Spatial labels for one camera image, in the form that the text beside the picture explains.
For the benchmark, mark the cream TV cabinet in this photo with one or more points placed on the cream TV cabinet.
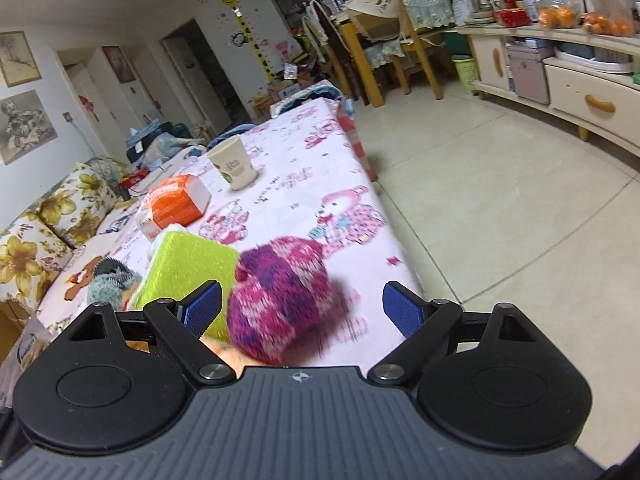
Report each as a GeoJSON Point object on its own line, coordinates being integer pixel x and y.
{"type": "Point", "coordinates": [603, 103]}

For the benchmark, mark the floral sofa cushion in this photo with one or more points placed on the floral sofa cushion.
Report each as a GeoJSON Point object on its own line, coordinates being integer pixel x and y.
{"type": "Point", "coordinates": [75, 208]}
{"type": "Point", "coordinates": [32, 256]}

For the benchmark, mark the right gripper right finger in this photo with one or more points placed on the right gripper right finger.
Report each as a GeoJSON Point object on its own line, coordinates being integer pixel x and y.
{"type": "Point", "coordinates": [427, 327]}

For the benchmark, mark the lime green sponge cloth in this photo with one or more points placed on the lime green sponge cloth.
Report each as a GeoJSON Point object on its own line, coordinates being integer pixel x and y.
{"type": "Point", "coordinates": [181, 263]}

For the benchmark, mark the green waste bin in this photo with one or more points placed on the green waste bin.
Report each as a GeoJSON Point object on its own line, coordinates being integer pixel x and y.
{"type": "Point", "coordinates": [467, 71]}

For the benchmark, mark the floral sofa cushion near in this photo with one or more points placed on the floral sofa cushion near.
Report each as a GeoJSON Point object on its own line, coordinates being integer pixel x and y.
{"type": "Point", "coordinates": [32, 256]}

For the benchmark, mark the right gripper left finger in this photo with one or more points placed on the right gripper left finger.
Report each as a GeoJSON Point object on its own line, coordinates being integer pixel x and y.
{"type": "Point", "coordinates": [178, 326]}

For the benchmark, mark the white paper cup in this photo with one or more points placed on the white paper cup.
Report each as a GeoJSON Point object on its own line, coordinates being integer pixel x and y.
{"type": "Point", "coordinates": [231, 160]}

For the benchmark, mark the teal fluffy plush toy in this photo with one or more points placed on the teal fluffy plush toy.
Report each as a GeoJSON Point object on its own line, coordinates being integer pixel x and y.
{"type": "Point", "coordinates": [113, 283]}

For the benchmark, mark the floral sofa cushion middle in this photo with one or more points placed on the floral sofa cushion middle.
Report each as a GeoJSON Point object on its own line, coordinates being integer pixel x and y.
{"type": "Point", "coordinates": [75, 208]}

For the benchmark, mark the pink purple knitted hat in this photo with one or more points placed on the pink purple knitted hat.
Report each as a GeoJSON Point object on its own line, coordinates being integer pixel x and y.
{"type": "Point", "coordinates": [282, 289]}

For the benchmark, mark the wooden dining chair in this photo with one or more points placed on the wooden dining chair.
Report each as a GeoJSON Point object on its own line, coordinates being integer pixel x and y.
{"type": "Point", "coordinates": [415, 30]}

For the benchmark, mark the giraffe height wall sticker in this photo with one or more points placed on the giraffe height wall sticker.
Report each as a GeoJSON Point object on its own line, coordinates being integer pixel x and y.
{"type": "Point", "coordinates": [258, 57]}

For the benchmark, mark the pink cartoon tablecloth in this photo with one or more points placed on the pink cartoon tablecloth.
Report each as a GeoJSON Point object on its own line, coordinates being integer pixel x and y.
{"type": "Point", "coordinates": [309, 185]}

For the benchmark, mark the pencil portrait picture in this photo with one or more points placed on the pencil portrait picture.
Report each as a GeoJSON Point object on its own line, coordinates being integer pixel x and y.
{"type": "Point", "coordinates": [25, 126]}

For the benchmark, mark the bag of oranges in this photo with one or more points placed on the bag of oranges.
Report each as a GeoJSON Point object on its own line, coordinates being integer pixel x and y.
{"type": "Point", "coordinates": [610, 17]}

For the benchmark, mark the orange white tissue pack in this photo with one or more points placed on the orange white tissue pack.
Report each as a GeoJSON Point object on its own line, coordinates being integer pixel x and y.
{"type": "Point", "coordinates": [178, 200]}

